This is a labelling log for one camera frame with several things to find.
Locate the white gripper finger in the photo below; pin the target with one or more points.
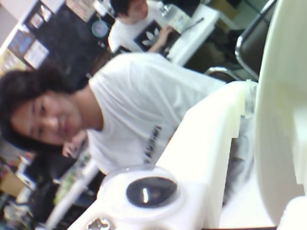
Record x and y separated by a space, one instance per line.
192 155
302 143

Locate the cream plate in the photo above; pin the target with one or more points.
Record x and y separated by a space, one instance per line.
275 119

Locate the person in white text T-shirt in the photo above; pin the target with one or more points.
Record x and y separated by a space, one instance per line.
134 95

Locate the white desk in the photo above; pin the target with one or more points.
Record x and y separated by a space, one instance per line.
199 31

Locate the white long table edge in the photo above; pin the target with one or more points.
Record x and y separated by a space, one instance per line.
72 196

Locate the person in white logo T-shirt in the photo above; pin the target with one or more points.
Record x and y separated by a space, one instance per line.
127 31

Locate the clear plastic bottle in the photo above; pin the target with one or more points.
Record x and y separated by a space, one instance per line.
165 8

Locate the round teal object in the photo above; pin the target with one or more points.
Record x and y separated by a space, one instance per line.
99 28

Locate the black chair with metal frame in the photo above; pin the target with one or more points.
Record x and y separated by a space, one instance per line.
251 48

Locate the framed wall picture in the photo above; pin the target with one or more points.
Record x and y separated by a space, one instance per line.
37 19
36 54
21 42

